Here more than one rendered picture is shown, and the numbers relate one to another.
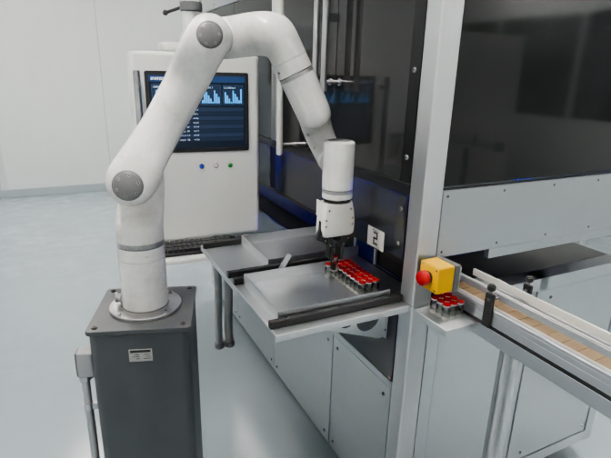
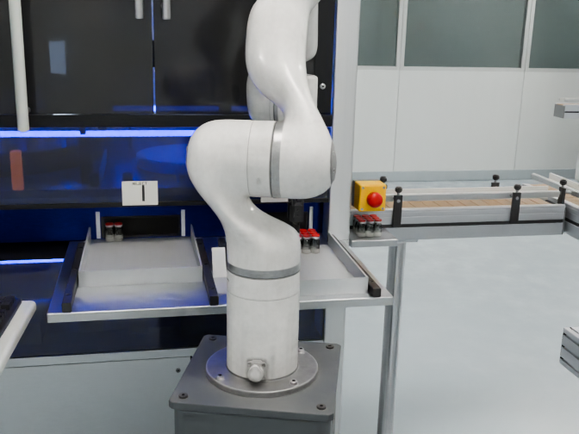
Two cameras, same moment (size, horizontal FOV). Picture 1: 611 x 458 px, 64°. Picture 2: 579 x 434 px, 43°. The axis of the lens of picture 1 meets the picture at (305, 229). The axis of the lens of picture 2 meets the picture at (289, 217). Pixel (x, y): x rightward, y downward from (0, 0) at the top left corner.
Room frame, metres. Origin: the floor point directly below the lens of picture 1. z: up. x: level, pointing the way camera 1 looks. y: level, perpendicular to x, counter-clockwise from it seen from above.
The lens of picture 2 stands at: (0.87, 1.52, 1.44)
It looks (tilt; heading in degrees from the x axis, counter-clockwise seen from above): 15 degrees down; 285
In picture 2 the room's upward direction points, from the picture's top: 1 degrees clockwise
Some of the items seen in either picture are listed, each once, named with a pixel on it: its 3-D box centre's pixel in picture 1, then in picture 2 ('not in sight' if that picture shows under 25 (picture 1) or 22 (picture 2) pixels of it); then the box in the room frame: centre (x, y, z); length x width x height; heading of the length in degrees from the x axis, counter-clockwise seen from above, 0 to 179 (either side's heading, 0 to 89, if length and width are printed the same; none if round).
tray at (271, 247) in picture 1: (298, 244); (141, 252); (1.64, 0.02, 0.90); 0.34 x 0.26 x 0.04; 117
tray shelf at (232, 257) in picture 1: (301, 272); (216, 269); (1.46, 0.01, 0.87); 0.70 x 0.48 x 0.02; 27
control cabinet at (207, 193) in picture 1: (195, 143); not in sight; (2.05, 0.47, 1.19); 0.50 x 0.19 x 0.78; 113
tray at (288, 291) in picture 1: (315, 286); (292, 262); (1.29, -0.03, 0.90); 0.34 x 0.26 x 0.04; 116
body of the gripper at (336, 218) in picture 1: (335, 215); not in sight; (1.30, -0.08, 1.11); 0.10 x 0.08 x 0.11; 116
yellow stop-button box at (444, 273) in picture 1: (438, 274); (369, 195); (1.17, -0.35, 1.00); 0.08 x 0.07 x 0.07; 117
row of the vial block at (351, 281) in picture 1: (347, 278); (283, 244); (1.34, -0.13, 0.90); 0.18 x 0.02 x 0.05; 26
